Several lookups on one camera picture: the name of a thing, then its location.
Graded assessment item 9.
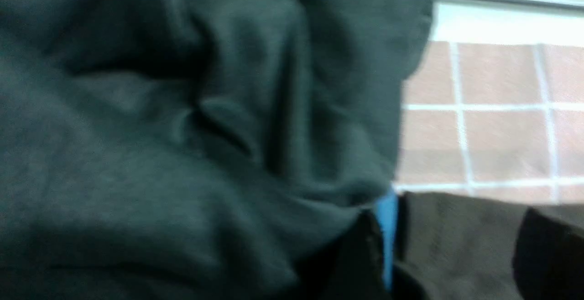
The crumpled blue garment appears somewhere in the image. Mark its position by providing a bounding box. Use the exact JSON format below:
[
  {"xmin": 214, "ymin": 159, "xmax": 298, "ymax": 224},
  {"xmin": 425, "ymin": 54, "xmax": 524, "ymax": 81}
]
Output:
[{"xmin": 375, "ymin": 186, "xmax": 398, "ymax": 291}]

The pink checkered tablecloth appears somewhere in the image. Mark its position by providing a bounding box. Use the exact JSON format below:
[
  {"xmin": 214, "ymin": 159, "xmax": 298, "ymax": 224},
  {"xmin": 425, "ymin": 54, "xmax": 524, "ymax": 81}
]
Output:
[{"xmin": 395, "ymin": 41, "xmax": 584, "ymax": 204}]

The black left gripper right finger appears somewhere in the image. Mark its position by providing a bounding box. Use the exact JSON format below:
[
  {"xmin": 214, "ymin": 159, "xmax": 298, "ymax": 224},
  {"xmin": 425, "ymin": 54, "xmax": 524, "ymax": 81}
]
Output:
[{"xmin": 512, "ymin": 208, "xmax": 584, "ymax": 300}]

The dark gray long-sleeve shirt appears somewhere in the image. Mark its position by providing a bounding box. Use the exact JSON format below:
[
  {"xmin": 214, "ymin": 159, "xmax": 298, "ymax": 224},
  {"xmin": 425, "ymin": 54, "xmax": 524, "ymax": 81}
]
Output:
[{"xmin": 1, "ymin": 0, "xmax": 433, "ymax": 300}]

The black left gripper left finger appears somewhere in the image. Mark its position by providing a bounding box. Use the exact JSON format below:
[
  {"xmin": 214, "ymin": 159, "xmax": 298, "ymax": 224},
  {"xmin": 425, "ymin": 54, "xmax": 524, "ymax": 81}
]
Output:
[{"xmin": 294, "ymin": 211, "xmax": 392, "ymax": 300}]

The crumpled black garment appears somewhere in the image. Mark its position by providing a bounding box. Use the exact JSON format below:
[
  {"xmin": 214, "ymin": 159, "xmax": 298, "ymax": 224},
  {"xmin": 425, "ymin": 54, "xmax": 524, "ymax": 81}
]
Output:
[{"xmin": 392, "ymin": 193, "xmax": 584, "ymax": 300}]

